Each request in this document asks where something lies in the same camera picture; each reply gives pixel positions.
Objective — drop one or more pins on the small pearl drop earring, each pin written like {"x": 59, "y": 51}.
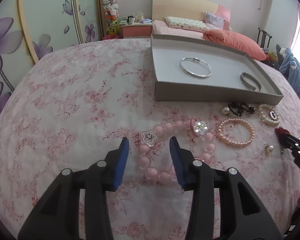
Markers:
{"x": 269, "y": 148}

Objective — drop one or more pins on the colourful cloth pile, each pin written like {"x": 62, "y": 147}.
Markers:
{"x": 271, "y": 56}

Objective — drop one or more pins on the pink bed mattress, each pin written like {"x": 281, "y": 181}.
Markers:
{"x": 170, "y": 31}

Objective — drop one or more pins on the blue plush toy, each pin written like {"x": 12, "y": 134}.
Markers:
{"x": 293, "y": 67}

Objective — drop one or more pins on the beige pink headboard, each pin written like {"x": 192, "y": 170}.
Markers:
{"x": 180, "y": 5}

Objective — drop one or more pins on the purple patterned cushion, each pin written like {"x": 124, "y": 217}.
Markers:
{"x": 215, "y": 19}

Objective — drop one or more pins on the pink floral bedsheet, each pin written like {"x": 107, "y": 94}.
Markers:
{"x": 77, "y": 105}

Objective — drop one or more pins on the grey cardboard tray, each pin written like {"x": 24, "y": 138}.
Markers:
{"x": 170, "y": 55}

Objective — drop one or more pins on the white cup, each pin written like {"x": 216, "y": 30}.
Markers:
{"x": 131, "y": 20}

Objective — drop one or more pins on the light blue cloth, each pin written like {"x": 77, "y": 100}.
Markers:
{"x": 146, "y": 21}

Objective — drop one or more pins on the round pearl earring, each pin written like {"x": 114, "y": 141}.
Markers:
{"x": 225, "y": 110}

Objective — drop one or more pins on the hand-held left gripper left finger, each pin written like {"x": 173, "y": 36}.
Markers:
{"x": 121, "y": 162}

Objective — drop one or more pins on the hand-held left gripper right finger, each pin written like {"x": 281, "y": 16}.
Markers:
{"x": 177, "y": 165}

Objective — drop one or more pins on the clear plush toy tube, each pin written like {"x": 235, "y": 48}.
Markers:
{"x": 111, "y": 7}

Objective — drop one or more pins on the thin silver bangle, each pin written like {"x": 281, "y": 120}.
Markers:
{"x": 195, "y": 59}

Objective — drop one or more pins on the pink nightstand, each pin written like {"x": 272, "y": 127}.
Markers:
{"x": 136, "y": 31}

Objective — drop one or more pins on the floral sliding wardrobe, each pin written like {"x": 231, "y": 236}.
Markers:
{"x": 40, "y": 17}

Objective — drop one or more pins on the red black beaded ornament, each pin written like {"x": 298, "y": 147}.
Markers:
{"x": 281, "y": 131}

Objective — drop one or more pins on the orange pillow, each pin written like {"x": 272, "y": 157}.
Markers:
{"x": 235, "y": 42}

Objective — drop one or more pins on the dark wooden chair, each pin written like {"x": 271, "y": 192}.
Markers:
{"x": 263, "y": 37}

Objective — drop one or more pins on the floral pillow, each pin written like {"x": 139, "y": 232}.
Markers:
{"x": 185, "y": 23}

